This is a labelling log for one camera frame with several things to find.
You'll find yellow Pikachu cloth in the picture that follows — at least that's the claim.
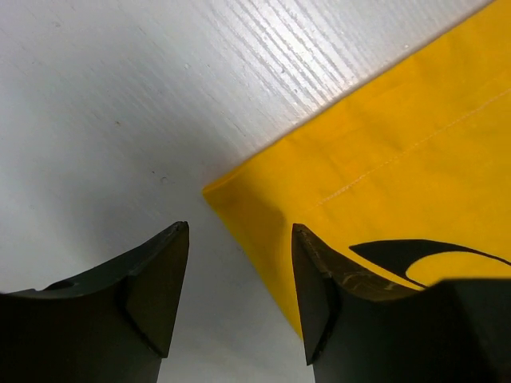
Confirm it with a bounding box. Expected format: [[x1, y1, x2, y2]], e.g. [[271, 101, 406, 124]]
[[203, 1, 510, 331]]

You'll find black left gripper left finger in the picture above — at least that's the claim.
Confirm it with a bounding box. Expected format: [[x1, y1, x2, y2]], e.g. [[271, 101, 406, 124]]
[[1, 221, 189, 382]]

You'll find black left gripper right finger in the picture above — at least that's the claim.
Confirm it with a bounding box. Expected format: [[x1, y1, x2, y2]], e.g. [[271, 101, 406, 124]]
[[291, 224, 510, 382]]

